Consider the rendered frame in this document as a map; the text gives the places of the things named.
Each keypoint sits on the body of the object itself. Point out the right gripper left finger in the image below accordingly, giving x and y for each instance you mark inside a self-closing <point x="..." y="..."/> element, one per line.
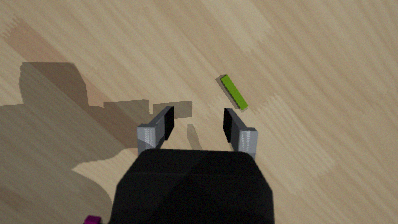
<point x="153" y="134"/>

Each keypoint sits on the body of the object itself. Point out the small magenta block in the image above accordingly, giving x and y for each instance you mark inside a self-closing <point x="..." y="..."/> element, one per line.
<point x="92" y="220"/>

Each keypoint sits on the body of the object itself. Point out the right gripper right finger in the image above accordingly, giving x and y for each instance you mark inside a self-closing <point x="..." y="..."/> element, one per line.
<point x="241" y="137"/>

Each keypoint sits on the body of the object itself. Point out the lime green rod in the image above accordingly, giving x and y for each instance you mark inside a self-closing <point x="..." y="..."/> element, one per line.
<point x="234" y="92"/>

